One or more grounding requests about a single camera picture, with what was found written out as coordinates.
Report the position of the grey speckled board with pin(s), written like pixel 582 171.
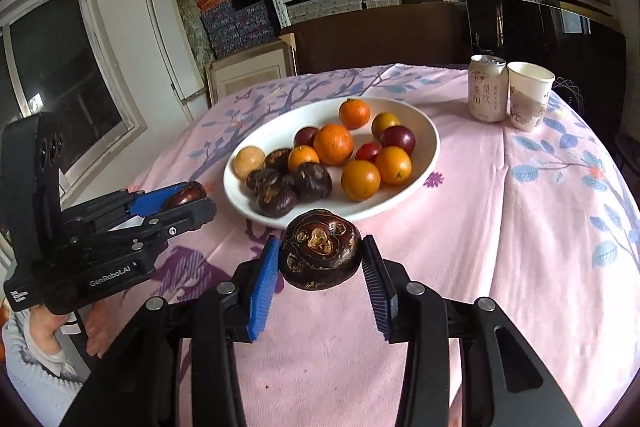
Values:
pixel 192 27

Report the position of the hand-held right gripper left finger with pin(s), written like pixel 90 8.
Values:
pixel 262 292

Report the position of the pale picture frame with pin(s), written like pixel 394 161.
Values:
pixel 250 77

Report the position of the stack of blue patterned boxes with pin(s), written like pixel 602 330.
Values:
pixel 240 27

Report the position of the yellow round fruit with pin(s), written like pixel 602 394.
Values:
pixel 250 161

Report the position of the person's left forearm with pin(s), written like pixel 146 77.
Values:
pixel 30 377

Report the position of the small mandarin orange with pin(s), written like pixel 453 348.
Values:
pixel 354 114

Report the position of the white framed window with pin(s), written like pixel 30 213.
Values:
pixel 60 72

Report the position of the person's left hand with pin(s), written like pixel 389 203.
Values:
pixel 45 332

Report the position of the pale drink can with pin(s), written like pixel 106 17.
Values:
pixel 486 92

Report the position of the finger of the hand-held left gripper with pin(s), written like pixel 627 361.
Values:
pixel 195 214
pixel 150 202

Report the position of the white oval plate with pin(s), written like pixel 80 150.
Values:
pixel 310 114

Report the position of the pink floral tablecloth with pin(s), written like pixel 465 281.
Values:
pixel 500 232

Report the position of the large mandarin orange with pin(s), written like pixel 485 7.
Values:
pixel 332 146

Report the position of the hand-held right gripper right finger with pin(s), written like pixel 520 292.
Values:
pixel 375 292

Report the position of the white paper cup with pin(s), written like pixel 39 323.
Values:
pixel 530 102

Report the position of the large dark red plum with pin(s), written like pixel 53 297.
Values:
pixel 398 140

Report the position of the small red plum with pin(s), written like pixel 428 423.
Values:
pixel 367 152

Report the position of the dark brown cabinet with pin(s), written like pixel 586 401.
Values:
pixel 375 37

